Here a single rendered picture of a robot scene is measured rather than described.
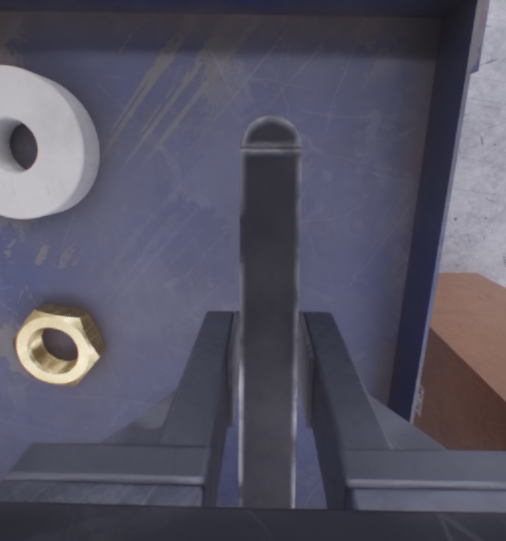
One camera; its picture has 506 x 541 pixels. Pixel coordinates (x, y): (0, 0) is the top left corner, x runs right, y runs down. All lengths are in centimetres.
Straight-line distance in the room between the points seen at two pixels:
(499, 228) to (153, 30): 117
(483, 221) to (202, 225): 110
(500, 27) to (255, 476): 121
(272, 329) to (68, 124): 14
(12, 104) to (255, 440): 19
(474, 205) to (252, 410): 112
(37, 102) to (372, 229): 18
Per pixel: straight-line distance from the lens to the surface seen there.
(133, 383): 26
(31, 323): 25
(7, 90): 23
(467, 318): 91
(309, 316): 15
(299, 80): 22
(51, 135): 22
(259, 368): 16
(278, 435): 18
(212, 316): 15
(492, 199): 127
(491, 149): 125
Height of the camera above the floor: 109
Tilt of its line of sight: 74 degrees down
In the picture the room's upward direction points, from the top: 174 degrees counter-clockwise
